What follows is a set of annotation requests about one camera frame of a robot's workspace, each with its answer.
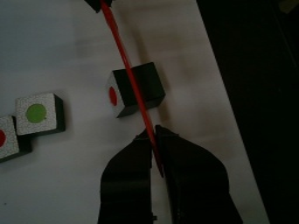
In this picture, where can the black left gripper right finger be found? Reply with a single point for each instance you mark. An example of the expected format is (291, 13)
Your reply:
(197, 178)

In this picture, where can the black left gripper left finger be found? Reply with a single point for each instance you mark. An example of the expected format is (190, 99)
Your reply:
(125, 178)

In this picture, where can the toy sushi piece red centre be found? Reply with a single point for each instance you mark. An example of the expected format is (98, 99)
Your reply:
(145, 84)
(6, 140)

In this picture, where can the red toy knife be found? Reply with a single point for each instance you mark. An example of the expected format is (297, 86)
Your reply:
(129, 77)

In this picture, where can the toy sushi piece green centre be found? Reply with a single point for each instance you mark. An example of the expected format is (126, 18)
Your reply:
(38, 114)

